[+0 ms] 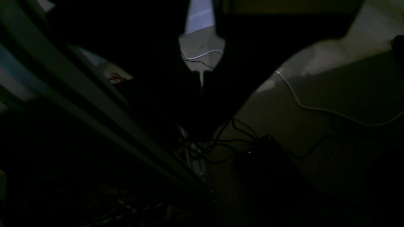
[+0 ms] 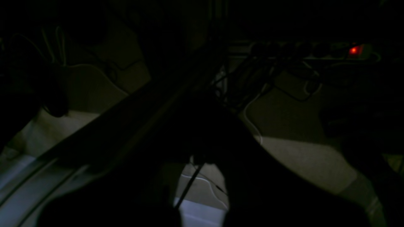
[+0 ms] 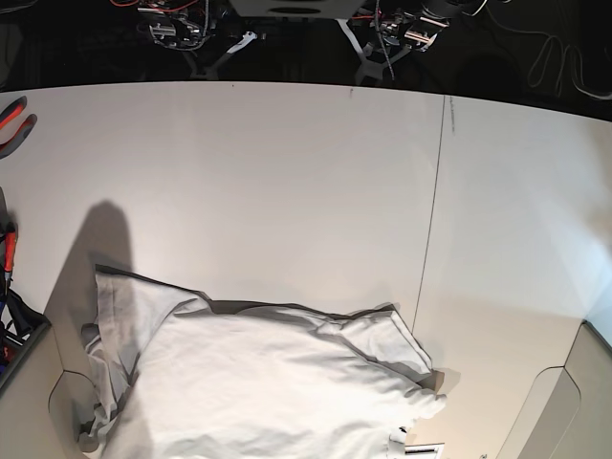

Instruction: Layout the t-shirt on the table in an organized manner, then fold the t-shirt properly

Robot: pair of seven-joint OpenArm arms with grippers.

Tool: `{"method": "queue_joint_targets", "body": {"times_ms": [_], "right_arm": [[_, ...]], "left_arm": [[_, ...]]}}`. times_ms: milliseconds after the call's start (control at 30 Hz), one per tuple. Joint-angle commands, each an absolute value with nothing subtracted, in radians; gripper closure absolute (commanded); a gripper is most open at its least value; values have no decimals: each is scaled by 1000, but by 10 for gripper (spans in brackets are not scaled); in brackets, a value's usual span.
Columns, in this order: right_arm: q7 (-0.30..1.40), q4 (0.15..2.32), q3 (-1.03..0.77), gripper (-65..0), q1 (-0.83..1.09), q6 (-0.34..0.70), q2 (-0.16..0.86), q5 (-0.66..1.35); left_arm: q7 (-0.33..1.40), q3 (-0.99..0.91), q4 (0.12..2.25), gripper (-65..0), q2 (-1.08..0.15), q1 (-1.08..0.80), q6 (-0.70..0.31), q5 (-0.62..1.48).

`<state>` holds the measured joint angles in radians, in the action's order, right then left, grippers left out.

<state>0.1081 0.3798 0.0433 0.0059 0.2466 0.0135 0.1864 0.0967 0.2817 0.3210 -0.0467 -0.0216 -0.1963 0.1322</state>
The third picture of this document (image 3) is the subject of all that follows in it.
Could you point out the black bin with tools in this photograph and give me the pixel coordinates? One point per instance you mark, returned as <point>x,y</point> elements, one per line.
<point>20,334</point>

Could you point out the white device top centre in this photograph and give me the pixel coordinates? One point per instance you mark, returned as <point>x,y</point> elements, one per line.
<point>325,9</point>

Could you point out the white t-shirt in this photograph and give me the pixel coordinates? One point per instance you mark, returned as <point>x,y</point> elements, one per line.
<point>178,376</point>

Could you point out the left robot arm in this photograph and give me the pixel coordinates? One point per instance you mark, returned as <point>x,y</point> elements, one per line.
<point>383,32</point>

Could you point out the red handled tool left edge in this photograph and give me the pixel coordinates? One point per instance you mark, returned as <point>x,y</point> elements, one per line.
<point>8,248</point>

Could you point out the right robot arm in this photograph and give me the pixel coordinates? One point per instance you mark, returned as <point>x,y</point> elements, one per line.
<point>181,26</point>

